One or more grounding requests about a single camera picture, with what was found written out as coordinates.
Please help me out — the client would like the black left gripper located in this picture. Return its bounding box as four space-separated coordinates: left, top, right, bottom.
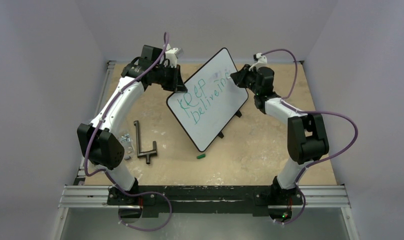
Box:
152 63 186 92

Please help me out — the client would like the white whiteboard black frame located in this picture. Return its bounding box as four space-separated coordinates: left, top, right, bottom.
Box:
166 47 249 152

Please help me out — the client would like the green marker cap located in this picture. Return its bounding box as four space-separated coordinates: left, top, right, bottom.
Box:
196 153 206 160

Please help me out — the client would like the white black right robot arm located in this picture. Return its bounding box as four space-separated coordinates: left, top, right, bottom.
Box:
230 64 329 204

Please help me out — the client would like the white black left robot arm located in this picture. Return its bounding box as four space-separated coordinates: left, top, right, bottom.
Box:
77 43 187 205

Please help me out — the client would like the clear plastic screw box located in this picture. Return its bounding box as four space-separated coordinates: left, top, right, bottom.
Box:
79 132 135 171

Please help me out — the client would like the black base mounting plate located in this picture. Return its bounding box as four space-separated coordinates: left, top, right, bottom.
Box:
107 185 304 219

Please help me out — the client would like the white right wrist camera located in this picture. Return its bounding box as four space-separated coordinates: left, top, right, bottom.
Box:
249 52 268 71

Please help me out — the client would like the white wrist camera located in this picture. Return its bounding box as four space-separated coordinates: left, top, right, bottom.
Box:
164 47 184 67
249 52 268 71

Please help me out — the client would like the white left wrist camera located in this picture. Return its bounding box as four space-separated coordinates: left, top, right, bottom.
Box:
164 47 184 67

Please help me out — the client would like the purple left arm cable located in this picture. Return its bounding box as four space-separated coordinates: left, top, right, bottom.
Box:
83 32 173 232

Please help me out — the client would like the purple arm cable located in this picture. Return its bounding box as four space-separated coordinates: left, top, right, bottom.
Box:
83 32 173 232
260 48 359 226

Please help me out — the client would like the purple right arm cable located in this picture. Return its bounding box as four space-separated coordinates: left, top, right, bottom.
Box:
260 48 359 226

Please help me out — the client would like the dark metal T-handle tool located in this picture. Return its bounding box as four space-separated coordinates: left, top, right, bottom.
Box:
133 120 159 166

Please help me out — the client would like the aluminium frame rail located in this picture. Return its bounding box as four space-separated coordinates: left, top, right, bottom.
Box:
57 60 351 209

